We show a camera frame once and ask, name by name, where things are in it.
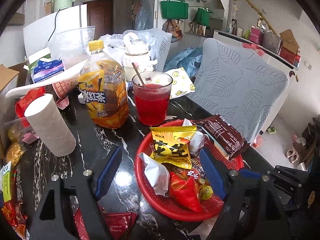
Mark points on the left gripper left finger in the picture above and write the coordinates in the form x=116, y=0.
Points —
x=54, y=217

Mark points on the brown chocolate snack pack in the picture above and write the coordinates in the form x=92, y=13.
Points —
x=228, y=141

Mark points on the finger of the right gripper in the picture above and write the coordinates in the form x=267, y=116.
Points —
x=249, y=174

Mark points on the instant noodle cup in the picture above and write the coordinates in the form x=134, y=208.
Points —
x=62, y=88

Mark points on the white foil snack packet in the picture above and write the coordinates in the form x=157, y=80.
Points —
x=157, y=175

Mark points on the red plastic basket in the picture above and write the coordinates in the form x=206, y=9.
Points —
x=165, y=205

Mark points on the green lollipop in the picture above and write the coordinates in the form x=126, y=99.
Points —
x=206, y=192

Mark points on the clear plastic snack bag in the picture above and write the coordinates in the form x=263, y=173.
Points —
x=204, y=229

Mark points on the cup of red drink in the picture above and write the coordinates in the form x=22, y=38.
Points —
x=152, y=94

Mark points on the blue tissue pack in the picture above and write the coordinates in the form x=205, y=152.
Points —
x=46, y=69

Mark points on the snack packets pile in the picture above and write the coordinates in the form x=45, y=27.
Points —
x=11, y=206

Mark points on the white paper towel roll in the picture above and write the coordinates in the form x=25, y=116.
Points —
x=47, y=122

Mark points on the red foil snack bag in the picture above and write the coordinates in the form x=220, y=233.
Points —
x=185, y=192

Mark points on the grey leaf pattern chair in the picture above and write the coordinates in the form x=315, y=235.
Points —
x=238, y=84

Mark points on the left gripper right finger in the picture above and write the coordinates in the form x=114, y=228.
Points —
x=241, y=215

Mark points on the iced tea bottle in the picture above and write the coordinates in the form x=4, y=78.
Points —
x=103, y=87

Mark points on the white ceramic teapot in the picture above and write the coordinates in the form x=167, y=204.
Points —
x=137, y=52

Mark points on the yellow peanut snack bag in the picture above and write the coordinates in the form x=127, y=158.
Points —
x=170, y=145

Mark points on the yellow smiley pouch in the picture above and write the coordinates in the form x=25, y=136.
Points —
x=182, y=84

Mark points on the dark red snack bag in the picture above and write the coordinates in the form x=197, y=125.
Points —
x=119, y=224

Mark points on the cardboard box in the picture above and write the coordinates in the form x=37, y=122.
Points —
x=9, y=80

